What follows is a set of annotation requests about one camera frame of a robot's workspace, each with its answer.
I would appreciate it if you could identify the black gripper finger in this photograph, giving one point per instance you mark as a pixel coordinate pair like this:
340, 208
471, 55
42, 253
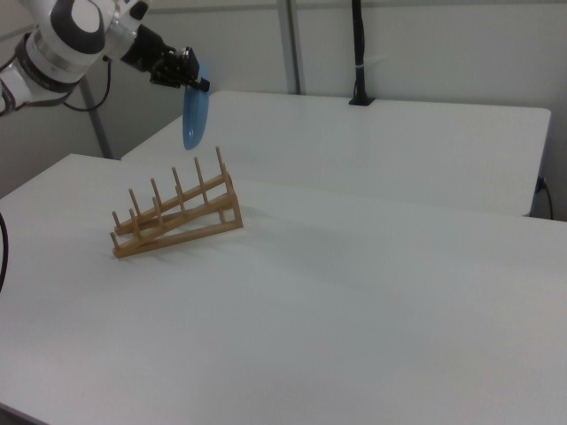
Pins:
189, 59
201, 84

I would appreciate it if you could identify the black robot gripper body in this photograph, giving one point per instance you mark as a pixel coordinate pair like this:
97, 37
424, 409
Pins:
150, 53

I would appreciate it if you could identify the blue round plate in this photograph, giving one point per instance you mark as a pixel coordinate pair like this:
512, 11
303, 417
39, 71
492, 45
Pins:
195, 119

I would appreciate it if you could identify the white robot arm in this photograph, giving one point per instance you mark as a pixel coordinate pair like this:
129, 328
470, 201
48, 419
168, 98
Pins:
66, 40

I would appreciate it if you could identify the wooden plate rack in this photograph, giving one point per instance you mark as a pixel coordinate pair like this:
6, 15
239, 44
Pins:
177, 234

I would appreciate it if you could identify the grey metal support leg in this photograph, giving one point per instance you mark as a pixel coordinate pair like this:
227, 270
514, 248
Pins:
97, 124

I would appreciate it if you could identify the grey partition frame post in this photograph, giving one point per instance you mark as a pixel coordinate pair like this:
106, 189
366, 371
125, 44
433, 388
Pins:
292, 44

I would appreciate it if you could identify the black camera pole with clamp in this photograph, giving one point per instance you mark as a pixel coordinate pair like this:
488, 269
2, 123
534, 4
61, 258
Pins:
359, 44

